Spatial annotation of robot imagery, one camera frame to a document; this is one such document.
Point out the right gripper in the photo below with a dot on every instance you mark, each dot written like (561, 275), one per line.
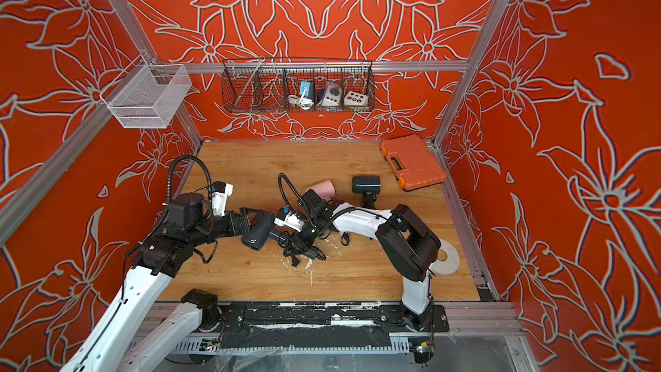
(300, 244)

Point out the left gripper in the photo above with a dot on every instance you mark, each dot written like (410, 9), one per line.
(231, 219)

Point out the black hair dryer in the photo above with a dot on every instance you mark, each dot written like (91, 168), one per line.
(266, 229)

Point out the pink hair dryer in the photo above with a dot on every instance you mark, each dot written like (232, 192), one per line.
(325, 190)

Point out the dark green hair dryer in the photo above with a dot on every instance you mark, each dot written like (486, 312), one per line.
(368, 186)

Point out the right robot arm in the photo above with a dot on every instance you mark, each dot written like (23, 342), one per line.
(409, 244)

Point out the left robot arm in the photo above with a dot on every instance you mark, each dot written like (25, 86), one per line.
(189, 221)

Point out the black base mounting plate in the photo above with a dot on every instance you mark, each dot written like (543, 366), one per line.
(317, 326)

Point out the orange tool case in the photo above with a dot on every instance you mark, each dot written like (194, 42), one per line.
(414, 165)

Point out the white power adapter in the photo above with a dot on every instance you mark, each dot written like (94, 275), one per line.
(330, 96)

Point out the white tape roll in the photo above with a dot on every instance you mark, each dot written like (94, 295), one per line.
(448, 260)

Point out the white socket cube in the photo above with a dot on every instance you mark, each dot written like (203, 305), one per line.
(355, 100)

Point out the blue small box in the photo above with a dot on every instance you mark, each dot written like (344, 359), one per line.
(306, 90)

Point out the clear plastic bin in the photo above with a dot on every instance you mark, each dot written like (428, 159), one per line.
(147, 98)

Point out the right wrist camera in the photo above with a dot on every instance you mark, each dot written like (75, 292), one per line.
(287, 217)

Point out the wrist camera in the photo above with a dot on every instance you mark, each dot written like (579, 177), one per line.
(287, 217)
(220, 194)

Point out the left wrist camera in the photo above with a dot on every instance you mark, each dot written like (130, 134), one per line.
(220, 194)

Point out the black wire wall basket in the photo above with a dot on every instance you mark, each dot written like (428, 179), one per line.
(299, 85)

